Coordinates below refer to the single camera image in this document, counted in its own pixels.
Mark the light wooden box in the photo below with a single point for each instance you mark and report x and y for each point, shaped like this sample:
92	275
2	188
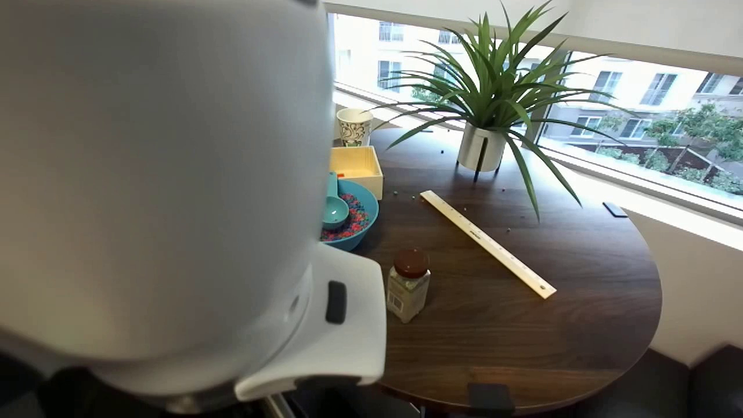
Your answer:
357	163

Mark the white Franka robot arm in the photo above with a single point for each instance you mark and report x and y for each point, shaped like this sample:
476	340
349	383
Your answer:
153	153

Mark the colourful candy pieces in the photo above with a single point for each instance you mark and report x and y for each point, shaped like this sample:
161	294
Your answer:
355	218

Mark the blue bowl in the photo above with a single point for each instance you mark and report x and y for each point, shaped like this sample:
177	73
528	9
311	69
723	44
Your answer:
363	228

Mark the teal measuring scoop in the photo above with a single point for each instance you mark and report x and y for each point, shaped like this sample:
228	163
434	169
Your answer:
334	209

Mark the patterned paper cup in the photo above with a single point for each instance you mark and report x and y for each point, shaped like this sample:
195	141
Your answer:
354	127

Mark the spice bottle brown cap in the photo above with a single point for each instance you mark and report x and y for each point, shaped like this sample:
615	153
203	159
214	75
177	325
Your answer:
406	294

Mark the long wooden ruler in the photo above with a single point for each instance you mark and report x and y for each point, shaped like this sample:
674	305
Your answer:
487	244

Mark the green spiky plant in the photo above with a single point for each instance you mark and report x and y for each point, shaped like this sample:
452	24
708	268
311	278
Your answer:
495	85

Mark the white roller blind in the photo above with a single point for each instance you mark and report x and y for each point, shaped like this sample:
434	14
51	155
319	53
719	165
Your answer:
633	25

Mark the dark armchair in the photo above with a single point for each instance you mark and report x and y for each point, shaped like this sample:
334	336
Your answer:
715	383

